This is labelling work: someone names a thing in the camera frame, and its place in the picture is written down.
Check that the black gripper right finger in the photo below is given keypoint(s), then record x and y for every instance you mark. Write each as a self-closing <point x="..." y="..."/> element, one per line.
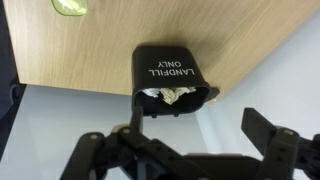
<point x="283" y="150"/>

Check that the spam can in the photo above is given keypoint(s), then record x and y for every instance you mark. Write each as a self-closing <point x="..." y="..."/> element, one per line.
<point x="70" y="7"/>

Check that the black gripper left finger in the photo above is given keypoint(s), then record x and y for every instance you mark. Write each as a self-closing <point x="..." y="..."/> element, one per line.
<point x="100" y="153"/>

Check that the black stand base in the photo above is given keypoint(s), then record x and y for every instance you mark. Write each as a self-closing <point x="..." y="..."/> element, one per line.
<point x="214" y="94"/>

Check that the brown paper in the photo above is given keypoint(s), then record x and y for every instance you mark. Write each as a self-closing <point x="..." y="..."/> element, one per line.
<point x="171" y="95"/>

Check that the black landfill bin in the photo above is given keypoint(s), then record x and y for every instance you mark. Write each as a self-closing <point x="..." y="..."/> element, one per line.
<point x="166" y="71"/>

